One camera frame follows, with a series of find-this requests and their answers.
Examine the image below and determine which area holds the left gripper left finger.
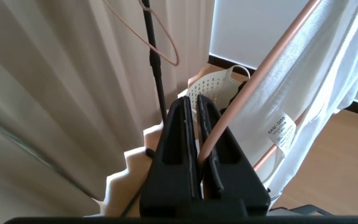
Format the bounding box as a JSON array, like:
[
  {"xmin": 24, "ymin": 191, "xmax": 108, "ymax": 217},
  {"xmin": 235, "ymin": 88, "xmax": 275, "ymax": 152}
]
[{"xmin": 139, "ymin": 95, "xmax": 203, "ymax": 218}]

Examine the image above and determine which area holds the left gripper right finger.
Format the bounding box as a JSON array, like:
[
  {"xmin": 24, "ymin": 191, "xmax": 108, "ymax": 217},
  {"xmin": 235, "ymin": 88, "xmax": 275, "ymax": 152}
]
[{"xmin": 196, "ymin": 94, "xmax": 272, "ymax": 218}]

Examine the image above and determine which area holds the pink clothes hanger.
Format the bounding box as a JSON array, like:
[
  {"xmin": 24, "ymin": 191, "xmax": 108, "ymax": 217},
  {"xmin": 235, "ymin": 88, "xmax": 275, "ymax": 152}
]
[
  {"xmin": 102, "ymin": 0, "xmax": 180, "ymax": 67},
  {"xmin": 196, "ymin": 0, "xmax": 323, "ymax": 174}
]

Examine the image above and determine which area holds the white printed t-shirt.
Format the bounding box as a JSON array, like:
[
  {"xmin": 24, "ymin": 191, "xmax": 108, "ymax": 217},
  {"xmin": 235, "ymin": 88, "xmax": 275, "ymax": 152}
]
[{"xmin": 227, "ymin": 0, "xmax": 358, "ymax": 210}]

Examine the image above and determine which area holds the white laundry basket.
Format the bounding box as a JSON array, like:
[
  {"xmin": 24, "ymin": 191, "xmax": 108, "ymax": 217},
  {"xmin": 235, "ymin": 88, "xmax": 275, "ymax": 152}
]
[{"xmin": 186, "ymin": 65, "xmax": 252, "ymax": 123}]

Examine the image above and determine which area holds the black clothes rack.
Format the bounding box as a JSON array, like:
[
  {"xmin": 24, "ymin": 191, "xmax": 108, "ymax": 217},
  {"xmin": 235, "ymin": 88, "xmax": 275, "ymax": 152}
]
[{"xmin": 119, "ymin": 0, "xmax": 169, "ymax": 218}]

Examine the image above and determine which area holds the beige curtain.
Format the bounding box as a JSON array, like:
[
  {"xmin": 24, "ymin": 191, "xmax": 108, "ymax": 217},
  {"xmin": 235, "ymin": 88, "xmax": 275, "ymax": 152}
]
[{"xmin": 0, "ymin": 0, "xmax": 216, "ymax": 224}]

